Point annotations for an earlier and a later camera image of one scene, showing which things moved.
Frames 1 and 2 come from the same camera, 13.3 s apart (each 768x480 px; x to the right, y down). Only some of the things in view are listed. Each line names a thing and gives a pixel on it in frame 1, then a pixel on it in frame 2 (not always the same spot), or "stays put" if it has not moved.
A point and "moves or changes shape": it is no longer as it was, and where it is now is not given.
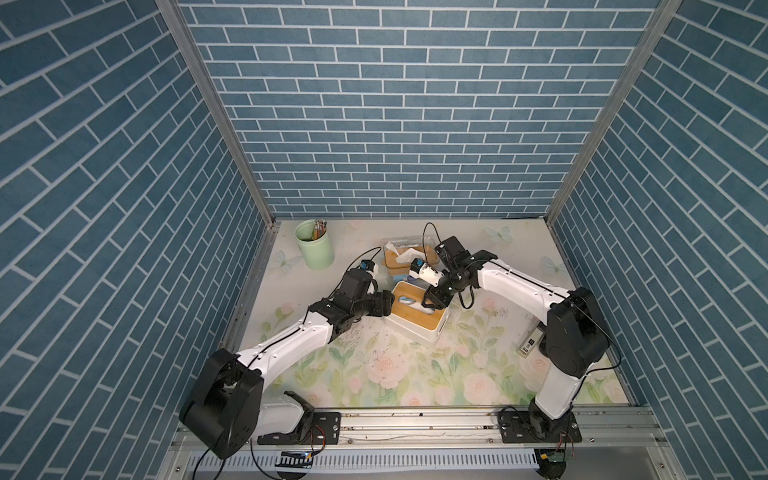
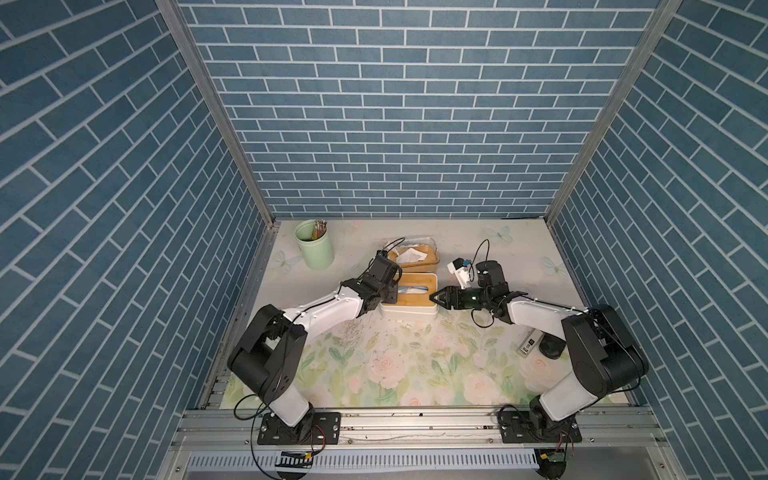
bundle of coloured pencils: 320,228 stays put
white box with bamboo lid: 409,312 moves or changes shape
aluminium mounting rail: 620,427 stays put
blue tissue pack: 406,278 -> 411,255
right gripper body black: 445,289 -> 475,299
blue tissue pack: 415,304 -> 412,289
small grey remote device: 529,344 stays put
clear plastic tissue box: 399,251 stays put
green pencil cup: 317,253 stays put
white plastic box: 417,330 -> 410,313
